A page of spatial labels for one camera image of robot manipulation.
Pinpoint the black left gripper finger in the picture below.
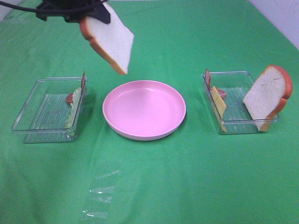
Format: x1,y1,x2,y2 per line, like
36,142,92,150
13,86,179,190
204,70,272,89
87,1,110,24

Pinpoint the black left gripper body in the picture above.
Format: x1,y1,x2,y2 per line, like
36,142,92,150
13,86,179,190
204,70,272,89
36,0,100,23

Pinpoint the toy bread slice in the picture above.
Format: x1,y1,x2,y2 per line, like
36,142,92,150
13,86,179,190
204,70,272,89
243,65,292,132
79,2,134,75

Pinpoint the toy lettuce leaf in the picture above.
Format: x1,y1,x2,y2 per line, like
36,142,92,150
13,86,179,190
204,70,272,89
65,87,82,128

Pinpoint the toy bacon strip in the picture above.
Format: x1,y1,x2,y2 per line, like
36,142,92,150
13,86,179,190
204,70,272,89
205,68,226,99
65,71,85,104

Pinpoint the left clear plastic tray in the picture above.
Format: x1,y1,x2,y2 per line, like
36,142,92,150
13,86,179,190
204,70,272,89
11,76,87,143

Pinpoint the clear plastic tray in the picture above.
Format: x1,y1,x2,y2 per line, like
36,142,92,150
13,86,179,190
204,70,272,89
11,76,87,143
202,71,279,134

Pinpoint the pink round plate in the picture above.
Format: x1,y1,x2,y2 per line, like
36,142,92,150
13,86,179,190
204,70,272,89
102,80,186,141

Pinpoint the right clear plastic tray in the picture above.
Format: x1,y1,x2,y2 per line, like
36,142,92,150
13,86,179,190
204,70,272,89
202,71,279,134

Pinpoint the yellow toy cheese slice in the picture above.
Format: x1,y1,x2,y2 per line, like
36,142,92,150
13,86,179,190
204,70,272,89
212,86,227,133

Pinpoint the green table cloth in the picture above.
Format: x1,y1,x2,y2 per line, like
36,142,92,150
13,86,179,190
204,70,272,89
0,0,299,224

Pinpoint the clear plastic film sheet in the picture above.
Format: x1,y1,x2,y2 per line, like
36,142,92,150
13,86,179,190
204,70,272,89
80,161,120,224

